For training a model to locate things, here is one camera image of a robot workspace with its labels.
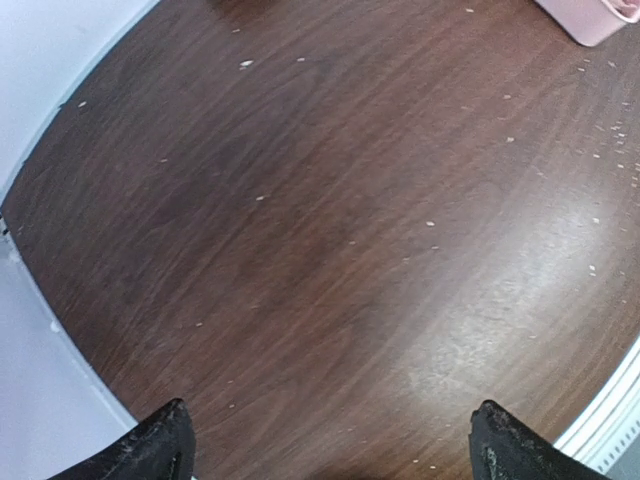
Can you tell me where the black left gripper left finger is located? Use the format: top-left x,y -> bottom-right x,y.
50,398 -> 196,480

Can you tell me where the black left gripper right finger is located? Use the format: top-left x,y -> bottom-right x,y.
469,400 -> 605,480

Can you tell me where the pink divided organizer box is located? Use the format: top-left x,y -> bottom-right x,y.
535,0 -> 639,47

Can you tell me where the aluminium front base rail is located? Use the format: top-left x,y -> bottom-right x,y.
554,342 -> 639,479

